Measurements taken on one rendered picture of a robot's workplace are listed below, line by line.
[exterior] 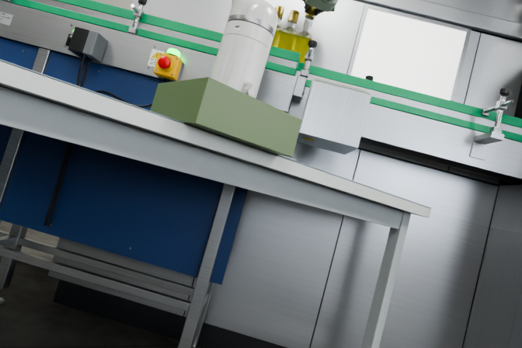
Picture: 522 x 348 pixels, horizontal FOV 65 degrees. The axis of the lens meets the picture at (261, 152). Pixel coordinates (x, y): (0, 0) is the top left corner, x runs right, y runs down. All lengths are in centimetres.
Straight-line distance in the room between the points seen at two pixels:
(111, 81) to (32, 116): 73
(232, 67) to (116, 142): 31
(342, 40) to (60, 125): 121
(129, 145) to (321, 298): 109
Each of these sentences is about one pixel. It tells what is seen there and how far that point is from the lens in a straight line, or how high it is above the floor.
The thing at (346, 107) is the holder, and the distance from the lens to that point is 118.
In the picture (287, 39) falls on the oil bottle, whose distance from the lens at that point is 155.
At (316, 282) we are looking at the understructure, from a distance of 167.
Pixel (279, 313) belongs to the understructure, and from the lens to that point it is 169.
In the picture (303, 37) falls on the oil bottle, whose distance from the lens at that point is 156.
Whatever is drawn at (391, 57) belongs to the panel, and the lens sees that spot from 175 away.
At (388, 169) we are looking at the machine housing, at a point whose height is 87.
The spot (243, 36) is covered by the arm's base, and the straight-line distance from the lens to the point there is 97.
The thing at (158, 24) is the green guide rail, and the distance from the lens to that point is 151.
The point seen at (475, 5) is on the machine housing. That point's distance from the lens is 196.
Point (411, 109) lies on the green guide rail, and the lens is 154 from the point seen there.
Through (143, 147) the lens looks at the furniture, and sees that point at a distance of 85.
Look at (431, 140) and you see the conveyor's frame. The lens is 152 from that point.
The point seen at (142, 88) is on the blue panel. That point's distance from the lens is 146.
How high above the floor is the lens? 67
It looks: 5 degrees up
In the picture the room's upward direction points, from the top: 15 degrees clockwise
